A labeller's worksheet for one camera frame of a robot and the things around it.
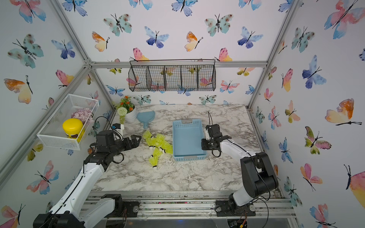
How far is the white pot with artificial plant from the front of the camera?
3.30ft

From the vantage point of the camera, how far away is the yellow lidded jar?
644mm

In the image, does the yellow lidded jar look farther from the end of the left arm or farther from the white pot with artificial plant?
the white pot with artificial plant

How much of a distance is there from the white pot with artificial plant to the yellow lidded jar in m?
0.35
